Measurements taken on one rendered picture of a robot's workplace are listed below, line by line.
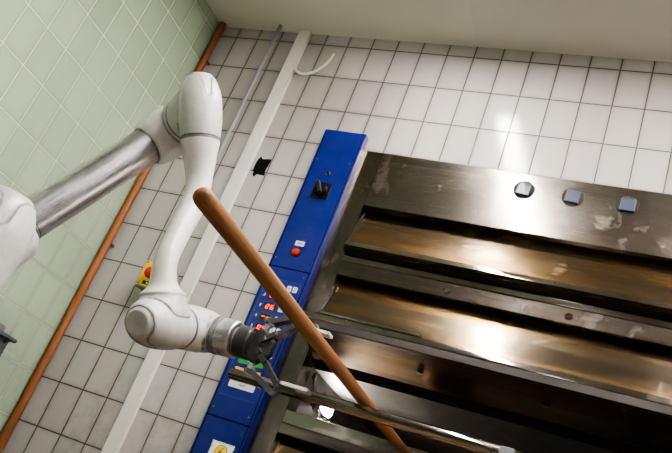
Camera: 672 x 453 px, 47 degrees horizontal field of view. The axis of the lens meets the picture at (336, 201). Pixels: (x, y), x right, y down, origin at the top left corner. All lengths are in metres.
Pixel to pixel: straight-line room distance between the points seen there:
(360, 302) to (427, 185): 0.45
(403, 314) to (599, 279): 0.58
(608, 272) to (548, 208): 0.27
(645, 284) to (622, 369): 0.26
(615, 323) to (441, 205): 0.65
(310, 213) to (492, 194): 0.60
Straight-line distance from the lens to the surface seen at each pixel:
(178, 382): 2.55
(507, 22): 2.77
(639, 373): 2.26
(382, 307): 2.41
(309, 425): 2.33
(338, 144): 2.71
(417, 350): 2.16
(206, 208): 1.09
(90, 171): 2.02
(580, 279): 2.35
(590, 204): 2.48
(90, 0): 2.75
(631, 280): 2.36
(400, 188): 2.59
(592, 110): 2.67
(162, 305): 1.72
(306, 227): 2.57
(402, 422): 1.87
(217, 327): 1.84
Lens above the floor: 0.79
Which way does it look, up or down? 25 degrees up
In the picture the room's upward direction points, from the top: 22 degrees clockwise
